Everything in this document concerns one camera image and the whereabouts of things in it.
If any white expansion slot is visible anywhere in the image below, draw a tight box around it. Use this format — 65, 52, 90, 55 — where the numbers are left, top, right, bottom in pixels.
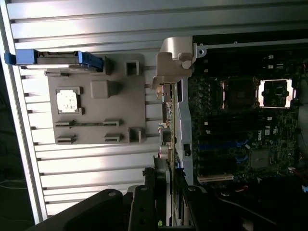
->
196, 173, 235, 183

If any black expansion slot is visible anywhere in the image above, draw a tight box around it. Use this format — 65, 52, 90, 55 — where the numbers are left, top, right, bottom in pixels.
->
199, 153, 242, 162

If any blue expansion slot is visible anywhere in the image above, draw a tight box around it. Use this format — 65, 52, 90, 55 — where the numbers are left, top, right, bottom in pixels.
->
198, 141, 243, 150

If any grey chipset heatsink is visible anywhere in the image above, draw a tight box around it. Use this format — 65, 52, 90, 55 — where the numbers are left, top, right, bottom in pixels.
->
249, 148, 270, 169

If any open PC case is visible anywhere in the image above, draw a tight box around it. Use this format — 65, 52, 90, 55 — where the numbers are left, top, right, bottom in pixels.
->
158, 35, 308, 231

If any black RAM slot bank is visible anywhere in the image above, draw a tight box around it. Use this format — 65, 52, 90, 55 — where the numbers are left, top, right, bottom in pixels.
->
204, 54, 285, 73
204, 115, 274, 136

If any green RAM stick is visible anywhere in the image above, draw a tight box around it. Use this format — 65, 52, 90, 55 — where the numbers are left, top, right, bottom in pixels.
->
55, 122, 119, 127

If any grey parts rack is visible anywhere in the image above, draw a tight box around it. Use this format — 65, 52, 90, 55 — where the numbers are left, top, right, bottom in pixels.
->
44, 53, 146, 145

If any green motherboard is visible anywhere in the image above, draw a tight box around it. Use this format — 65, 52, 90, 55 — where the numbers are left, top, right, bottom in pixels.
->
187, 55, 308, 191

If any CPU socket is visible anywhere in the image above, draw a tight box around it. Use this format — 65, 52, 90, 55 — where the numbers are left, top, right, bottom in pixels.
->
219, 76, 260, 112

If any CPU chip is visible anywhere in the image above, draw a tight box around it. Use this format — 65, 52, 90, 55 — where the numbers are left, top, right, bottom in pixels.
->
56, 90, 79, 113

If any metal socket cover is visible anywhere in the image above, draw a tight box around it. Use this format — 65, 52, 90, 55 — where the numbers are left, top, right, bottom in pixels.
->
258, 77, 297, 109

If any hard disk blue carrier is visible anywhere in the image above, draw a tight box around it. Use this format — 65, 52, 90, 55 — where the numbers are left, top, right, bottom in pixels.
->
3, 49, 104, 73

